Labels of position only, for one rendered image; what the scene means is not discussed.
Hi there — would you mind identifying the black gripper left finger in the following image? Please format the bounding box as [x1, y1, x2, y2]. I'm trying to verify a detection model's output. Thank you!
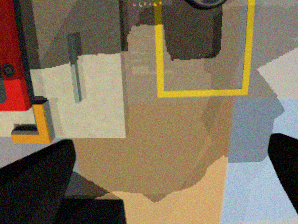
[0, 140, 77, 224]

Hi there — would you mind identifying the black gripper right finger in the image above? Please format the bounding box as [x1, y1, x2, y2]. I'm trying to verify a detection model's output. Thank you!
[267, 133, 298, 214]

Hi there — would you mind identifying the yellow rectangular outline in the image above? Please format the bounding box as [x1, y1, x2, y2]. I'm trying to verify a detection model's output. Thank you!
[153, 0, 255, 97]

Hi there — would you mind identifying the black rubber tyre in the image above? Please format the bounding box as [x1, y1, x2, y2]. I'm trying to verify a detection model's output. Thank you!
[185, 0, 226, 11]

